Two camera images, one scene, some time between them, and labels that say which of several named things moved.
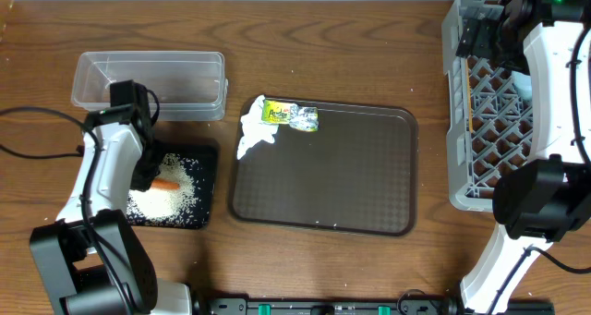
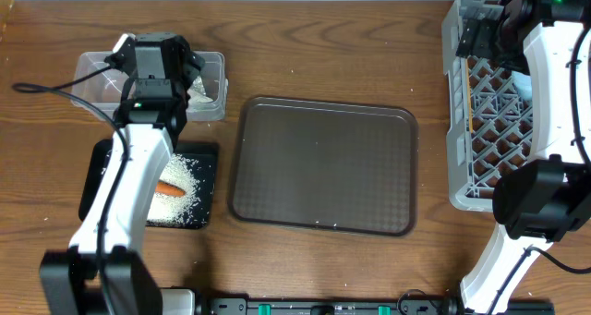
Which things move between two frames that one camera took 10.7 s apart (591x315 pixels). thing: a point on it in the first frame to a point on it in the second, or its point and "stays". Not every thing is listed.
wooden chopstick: [469, 95] stays
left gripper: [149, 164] to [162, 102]
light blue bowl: [523, 84] stays
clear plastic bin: [190, 86] stays
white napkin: [255, 129] to [198, 92]
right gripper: [478, 44] stays
